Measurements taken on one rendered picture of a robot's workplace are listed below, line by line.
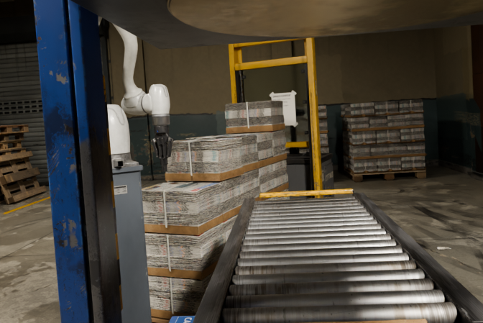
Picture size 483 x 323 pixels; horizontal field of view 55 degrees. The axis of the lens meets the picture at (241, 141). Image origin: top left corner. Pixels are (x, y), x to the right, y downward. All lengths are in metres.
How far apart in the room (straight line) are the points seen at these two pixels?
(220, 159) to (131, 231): 0.73
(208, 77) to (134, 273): 7.61
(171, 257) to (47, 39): 1.82
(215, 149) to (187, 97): 7.01
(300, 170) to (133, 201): 2.23
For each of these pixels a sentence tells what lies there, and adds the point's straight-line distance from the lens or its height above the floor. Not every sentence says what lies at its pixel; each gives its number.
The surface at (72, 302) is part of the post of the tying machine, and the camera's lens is 0.87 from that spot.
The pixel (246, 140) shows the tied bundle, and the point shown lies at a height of 1.03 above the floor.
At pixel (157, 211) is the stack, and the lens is 2.48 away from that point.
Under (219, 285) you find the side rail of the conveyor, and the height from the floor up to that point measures 0.80.
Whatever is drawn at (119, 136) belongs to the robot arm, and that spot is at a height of 1.13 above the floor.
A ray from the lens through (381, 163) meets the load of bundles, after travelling 7.88.
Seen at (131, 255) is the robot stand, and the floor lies 0.62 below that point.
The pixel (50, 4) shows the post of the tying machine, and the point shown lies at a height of 1.38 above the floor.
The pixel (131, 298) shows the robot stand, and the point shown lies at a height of 0.43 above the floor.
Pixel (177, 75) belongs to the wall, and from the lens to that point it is 9.61.
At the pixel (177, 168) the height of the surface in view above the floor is 0.91.
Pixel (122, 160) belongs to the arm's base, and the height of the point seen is 1.03.
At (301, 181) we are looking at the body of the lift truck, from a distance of 4.06.
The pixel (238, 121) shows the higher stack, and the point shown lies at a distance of 3.47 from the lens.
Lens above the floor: 1.18
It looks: 3 degrees down
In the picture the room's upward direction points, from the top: 4 degrees counter-clockwise
